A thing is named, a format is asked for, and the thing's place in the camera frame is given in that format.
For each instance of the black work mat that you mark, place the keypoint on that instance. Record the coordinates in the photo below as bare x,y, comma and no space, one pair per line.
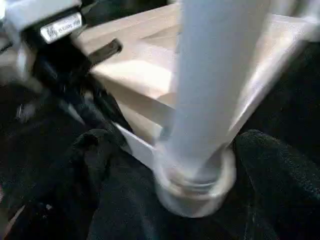
295,95

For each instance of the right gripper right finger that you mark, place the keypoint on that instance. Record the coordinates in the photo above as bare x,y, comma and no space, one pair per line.
285,190

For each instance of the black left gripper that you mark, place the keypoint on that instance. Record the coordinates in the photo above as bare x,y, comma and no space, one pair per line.
72,82

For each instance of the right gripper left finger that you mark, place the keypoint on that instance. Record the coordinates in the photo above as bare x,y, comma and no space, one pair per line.
57,185

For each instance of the white plastic table top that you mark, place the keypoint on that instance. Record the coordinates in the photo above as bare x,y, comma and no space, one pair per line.
140,65

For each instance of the white plastic table leg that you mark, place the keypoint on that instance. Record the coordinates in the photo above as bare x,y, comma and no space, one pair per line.
207,87

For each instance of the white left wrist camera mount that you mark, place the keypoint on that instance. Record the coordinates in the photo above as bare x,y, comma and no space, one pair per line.
37,17

